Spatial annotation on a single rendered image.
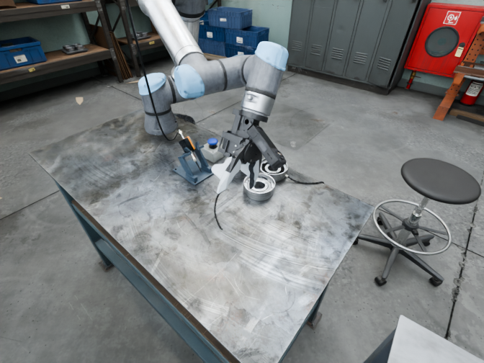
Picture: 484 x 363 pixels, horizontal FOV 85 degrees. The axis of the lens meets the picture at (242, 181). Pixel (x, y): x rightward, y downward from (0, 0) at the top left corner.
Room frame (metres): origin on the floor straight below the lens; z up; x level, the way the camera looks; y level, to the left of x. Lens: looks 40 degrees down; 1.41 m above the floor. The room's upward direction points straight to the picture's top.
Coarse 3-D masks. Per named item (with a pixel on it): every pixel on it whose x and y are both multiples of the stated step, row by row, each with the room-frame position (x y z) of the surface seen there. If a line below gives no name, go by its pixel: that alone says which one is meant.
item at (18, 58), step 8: (0, 40) 3.38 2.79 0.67; (8, 40) 3.42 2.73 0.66; (16, 40) 3.47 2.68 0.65; (24, 40) 3.53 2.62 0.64; (32, 40) 3.47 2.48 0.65; (0, 48) 3.06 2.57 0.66; (8, 48) 3.11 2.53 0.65; (16, 48) 3.38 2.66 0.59; (24, 48) 3.22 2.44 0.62; (32, 48) 3.28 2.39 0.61; (40, 48) 3.33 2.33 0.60; (0, 56) 3.05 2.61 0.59; (8, 56) 3.10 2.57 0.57; (16, 56) 3.15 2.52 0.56; (24, 56) 3.20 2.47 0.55; (32, 56) 3.26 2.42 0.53; (40, 56) 3.31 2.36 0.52; (0, 64) 3.02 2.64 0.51; (8, 64) 3.07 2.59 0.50; (16, 64) 3.12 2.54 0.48; (24, 64) 3.17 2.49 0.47; (32, 64) 3.24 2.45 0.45
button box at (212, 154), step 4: (208, 144) 0.89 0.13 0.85; (216, 144) 0.88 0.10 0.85; (204, 148) 0.86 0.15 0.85; (208, 148) 0.86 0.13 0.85; (212, 148) 0.86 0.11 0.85; (216, 148) 0.86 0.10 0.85; (204, 152) 0.86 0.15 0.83; (208, 152) 0.84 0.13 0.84; (212, 152) 0.83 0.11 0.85; (216, 152) 0.84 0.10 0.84; (208, 156) 0.84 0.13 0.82; (212, 156) 0.83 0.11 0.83; (216, 156) 0.84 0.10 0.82; (220, 156) 0.85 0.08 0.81; (208, 160) 0.84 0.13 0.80; (212, 160) 0.83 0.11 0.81; (216, 160) 0.84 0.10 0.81
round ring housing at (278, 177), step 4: (264, 160) 0.80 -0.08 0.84; (268, 164) 0.78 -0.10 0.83; (284, 164) 0.78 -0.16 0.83; (260, 168) 0.74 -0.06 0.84; (268, 168) 0.77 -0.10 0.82; (272, 168) 0.78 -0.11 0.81; (280, 168) 0.76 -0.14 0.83; (284, 168) 0.76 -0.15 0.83; (260, 172) 0.73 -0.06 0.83; (264, 172) 0.72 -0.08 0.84; (272, 172) 0.73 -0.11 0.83; (276, 172) 0.73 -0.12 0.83; (284, 172) 0.72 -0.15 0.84; (272, 176) 0.70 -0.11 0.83; (276, 176) 0.70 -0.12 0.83; (280, 176) 0.71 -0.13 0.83; (284, 176) 0.72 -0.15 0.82; (276, 180) 0.71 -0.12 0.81; (280, 180) 0.72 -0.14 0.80
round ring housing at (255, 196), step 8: (248, 176) 0.70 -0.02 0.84; (264, 176) 0.71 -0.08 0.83; (256, 184) 0.68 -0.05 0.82; (264, 184) 0.67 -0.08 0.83; (272, 184) 0.66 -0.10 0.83; (248, 192) 0.62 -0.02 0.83; (256, 192) 0.61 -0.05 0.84; (264, 192) 0.61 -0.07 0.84; (272, 192) 0.63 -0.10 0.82; (256, 200) 0.62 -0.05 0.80
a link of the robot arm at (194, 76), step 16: (144, 0) 0.86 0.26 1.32; (160, 0) 0.83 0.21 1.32; (160, 16) 0.79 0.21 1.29; (176, 16) 0.79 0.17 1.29; (160, 32) 0.77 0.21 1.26; (176, 32) 0.73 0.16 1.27; (176, 48) 0.69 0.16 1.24; (192, 48) 0.69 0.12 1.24; (176, 64) 0.68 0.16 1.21; (192, 64) 0.64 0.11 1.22; (208, 64) 0.65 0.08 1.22; (176, 80) 0.63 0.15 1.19; (192, 80) 0.61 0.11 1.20; (208, 80) 0.62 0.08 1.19; (224, 80) 0.64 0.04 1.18; (192, 96) 0.61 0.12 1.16
